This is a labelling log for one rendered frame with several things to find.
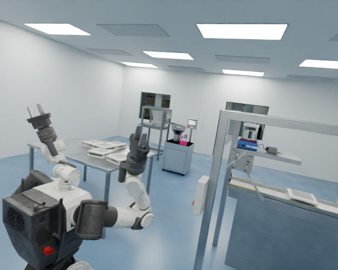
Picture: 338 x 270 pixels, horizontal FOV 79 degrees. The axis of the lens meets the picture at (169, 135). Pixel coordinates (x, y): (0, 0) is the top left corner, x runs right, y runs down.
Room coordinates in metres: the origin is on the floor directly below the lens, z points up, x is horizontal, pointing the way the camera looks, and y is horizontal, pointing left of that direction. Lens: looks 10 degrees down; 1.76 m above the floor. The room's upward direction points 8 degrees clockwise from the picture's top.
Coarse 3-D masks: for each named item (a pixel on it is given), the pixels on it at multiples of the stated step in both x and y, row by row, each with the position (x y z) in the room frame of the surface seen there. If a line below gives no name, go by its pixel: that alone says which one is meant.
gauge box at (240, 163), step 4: (232, 152) 2.08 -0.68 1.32; (236, 152) 2.06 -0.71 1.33; (232, 156) 2.07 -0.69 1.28; (244, 156) 2.03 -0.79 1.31; (252, 156) 2.00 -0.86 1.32; (232, 160) 2.07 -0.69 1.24; (236, 160) 2.06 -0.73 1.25; (240, 160) 2.04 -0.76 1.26; (244, 160) 2.02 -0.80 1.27; (248, 160) 2.01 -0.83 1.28; (252, 160) 1.99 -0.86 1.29; (232, 164) 2.07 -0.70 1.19; (236, 164) 2.05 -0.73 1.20; (240, 164) 2.04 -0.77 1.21; (244, 164) 2.02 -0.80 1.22; (248, 164) 2.01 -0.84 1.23; (252, 164) 1.99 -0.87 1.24; (236, 168) 2.05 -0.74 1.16; (240, 168) 2.03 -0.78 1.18; (244, 168) 2.02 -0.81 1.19; (248, 168) 2.00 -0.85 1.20; (248, 172) 2.00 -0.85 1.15
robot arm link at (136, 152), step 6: (132, 138) 0.82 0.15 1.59; (138, 138) 0.84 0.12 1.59; (132, 144) 0.81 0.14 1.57; (132, 150) 0.82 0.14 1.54; (138, 150) 0.76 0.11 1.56; (144, 150) 0.77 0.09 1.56; (132, 156) 0.81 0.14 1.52; (138, 156) 0.79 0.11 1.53; (144, 156) 0.80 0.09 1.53; (126, 162) 0.83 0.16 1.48; (132, 162) 0.80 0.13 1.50; (138, 162) 0.81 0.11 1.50; (144, 162) 0.82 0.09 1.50; (132, 168) 0.82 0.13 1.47; (138, 168) 0.82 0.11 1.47
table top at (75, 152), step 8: (88, 136) 3.78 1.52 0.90; (32, 144) 2.80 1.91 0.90; (40, 144) 2.85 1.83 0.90; (72, 144) 3.08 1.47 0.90; (80, 144) 3.14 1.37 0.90; (64, 152) 2.63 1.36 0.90; (72, 152) 2.68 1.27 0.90; (80, 152) 2.73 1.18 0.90; (88, 152) 2.77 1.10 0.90; (120, 152) 2.99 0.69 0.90; (72, 160) 2.44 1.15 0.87; (80, 160) 2.41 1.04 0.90; (88, 160) 2.44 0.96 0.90; (96, 160) 2.48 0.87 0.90; (104, 160) 2.52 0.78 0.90; (96, 168) 2.28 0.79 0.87; (104, 168) 2.24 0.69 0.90; (112, 168) 2.28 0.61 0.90
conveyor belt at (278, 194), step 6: (234, 180) 2.32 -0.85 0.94; (228, 186) 2.11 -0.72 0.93; (246, 186) 2.16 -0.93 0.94; (252, 186) 2.19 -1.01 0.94; (258, 186) 2.21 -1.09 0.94; (264, 192) 2.06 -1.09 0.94; (270, 192) 2.09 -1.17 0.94; (276, 192) 2.11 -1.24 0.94; (270, 198) 1.94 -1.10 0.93; (324, 204) 1.96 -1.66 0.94; (312, 210) 1.80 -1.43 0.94; (330, 210) 1.84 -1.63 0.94; (336, 210) 1.86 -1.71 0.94
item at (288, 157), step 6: (234, 150) 2.07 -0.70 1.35; (240, 150) 2.05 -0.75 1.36; (246, 150) 2.02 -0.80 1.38; (258, 150) 2.10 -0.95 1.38; (264, 150) 2.15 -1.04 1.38; (264, 156) 1.95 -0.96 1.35; (270, 156) 1.93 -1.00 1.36; (276, 156) 1.91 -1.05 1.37; (282, 156) 1.93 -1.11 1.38; (288, 156) 1.97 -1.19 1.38; (294, 156) 2.01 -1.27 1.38; (288, 162) 1.87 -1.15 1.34; (294, 162) 1.85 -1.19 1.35; (300, 162) 1.83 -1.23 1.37
